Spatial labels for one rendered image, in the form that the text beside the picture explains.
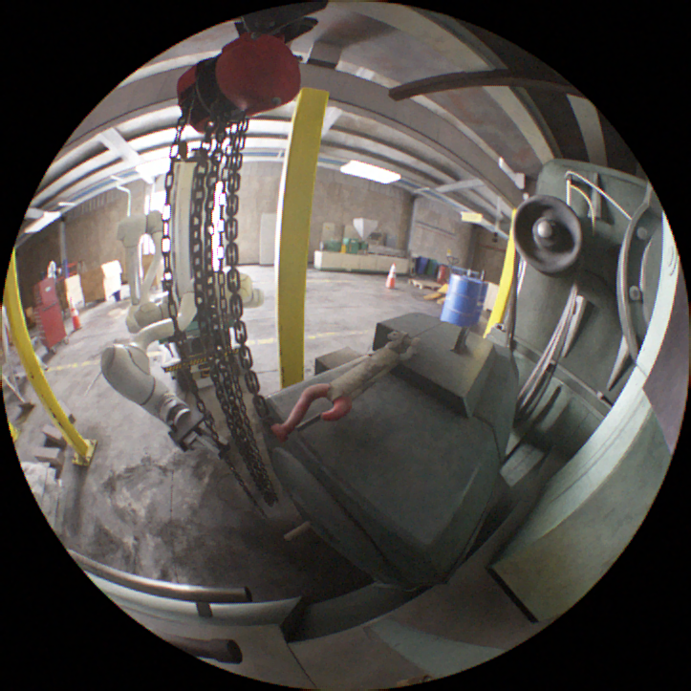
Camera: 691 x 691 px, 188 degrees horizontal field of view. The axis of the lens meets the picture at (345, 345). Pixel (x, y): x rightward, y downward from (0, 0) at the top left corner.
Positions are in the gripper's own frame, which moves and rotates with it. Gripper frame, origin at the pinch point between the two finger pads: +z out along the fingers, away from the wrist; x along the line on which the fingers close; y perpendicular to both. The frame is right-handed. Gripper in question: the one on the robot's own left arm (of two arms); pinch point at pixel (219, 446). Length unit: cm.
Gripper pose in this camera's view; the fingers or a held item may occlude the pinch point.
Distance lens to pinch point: 54.3
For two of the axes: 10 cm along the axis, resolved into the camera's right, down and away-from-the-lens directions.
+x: 3.0, -4.2, 8.6
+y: 1.0, -8.8, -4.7
